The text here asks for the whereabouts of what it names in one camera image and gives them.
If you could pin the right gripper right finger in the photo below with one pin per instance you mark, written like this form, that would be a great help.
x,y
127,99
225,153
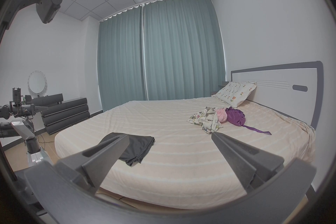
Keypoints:
x,y
244,160

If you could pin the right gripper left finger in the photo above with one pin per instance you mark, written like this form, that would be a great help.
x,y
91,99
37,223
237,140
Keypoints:
x,y
105,160

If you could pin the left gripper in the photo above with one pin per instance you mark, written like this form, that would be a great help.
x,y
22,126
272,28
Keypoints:
x,y
27,109

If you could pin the black T-shirt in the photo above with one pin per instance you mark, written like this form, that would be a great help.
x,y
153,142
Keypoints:
x,y
139,146

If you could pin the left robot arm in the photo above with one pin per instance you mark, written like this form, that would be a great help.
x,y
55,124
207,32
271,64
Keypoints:
x,y
23,129

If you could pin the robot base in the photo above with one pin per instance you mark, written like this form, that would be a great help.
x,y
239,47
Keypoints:
x,y
39,158

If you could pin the bed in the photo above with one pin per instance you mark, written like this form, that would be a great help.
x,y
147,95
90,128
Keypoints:
x,y
170,165

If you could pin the round white mirror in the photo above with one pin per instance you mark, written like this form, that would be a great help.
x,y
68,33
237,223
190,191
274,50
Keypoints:
x,y
36,82

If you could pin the purple garment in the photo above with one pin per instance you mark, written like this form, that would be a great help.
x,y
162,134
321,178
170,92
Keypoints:
x,y
235,116

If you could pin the pink garment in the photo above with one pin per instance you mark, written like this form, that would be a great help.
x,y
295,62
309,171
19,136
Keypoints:
x,y
221,115

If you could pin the white printed pyjama top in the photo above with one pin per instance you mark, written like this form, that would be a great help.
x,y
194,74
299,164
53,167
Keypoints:
x,y
207,120

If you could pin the white printed pillow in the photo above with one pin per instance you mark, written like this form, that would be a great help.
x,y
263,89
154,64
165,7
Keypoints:
x,y
233,94

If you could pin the grey bedside table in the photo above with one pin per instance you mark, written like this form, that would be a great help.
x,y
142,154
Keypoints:
x,y
219,90

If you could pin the blue-green curtain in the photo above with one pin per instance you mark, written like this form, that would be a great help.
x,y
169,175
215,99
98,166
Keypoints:
x,y
120,60
183,47

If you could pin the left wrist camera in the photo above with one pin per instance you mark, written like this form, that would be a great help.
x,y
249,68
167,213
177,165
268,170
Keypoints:
x,y
27,99

